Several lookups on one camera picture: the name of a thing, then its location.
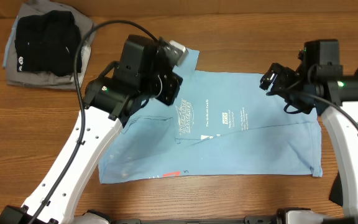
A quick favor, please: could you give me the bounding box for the light blue printed t-shirt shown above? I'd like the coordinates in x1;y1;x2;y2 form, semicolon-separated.
99;50;323;184

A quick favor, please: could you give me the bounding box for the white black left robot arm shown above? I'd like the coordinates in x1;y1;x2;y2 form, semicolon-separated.
0;35;188;224

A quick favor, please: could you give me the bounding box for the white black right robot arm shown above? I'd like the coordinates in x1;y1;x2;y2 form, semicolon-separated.
260;39;358;223

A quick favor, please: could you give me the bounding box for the black folded garment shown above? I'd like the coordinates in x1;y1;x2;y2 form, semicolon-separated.
15;10;82;77

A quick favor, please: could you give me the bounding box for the grey folded garment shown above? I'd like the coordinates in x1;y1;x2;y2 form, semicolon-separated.
2;0;96;90

